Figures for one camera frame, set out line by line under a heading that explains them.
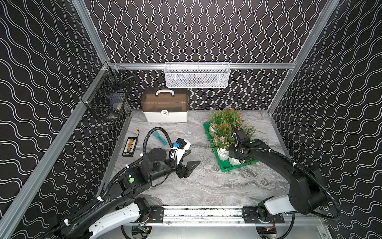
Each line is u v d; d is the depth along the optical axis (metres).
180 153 0.52
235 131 0.92
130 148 0.97
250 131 0.90
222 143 0.84
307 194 0.43
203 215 0.76
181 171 0.57
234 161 0.87
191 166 0.54
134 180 0.46
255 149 0.60
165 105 1.12
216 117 1.00
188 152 0.64
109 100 0.94
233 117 0.97
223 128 0.90
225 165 0.92
